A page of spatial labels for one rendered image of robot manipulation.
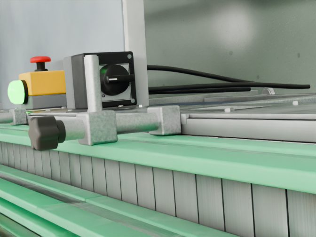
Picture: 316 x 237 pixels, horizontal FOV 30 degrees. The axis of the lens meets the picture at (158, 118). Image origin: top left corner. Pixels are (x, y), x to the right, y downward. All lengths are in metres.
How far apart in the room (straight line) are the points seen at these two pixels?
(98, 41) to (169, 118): 0.49
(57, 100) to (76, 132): 0.64
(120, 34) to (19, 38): 0.53
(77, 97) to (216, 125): 0.41
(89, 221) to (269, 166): 0.28
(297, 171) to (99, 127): 0.24
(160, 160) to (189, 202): 0.15
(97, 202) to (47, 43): 0.64
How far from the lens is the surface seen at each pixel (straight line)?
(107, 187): 0.68
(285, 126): 0.41
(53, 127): 0.47
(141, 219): 0.54
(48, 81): 1.11
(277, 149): 0.37
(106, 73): 0.81
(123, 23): 0.90
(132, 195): 0.62
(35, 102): 1.10
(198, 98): 1.62
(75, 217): 0.57
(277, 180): 0.29
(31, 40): 1.32
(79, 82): 0.84
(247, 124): 0.44
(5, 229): 1.02
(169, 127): 0.51
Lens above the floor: 1.15
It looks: 29 degrees down
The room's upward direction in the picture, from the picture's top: 96 degrees counter-clockwise
